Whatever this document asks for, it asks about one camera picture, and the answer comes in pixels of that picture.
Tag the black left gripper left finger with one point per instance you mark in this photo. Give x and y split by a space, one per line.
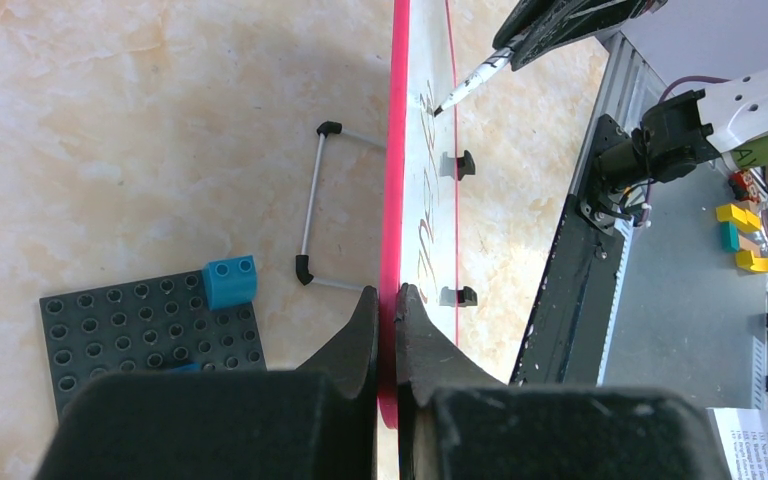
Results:
317 421

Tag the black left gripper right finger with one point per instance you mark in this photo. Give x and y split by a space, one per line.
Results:
455 421

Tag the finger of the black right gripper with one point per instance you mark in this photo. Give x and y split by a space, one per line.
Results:
568 21
524 13

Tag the white marker pen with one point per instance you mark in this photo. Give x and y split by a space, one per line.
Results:
480 75

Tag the pink framed whiteboard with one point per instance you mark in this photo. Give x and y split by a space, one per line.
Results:
424 167

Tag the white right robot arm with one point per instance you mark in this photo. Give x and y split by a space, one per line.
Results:
728 119

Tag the small blue lego brick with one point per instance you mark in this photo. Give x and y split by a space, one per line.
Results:
230 282

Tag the dark grey lego baseplate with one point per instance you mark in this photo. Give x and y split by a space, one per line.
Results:
146 325

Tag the yellow toy block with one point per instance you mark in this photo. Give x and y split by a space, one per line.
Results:
737 227

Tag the printed paper sheet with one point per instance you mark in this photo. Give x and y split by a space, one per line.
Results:
743 438

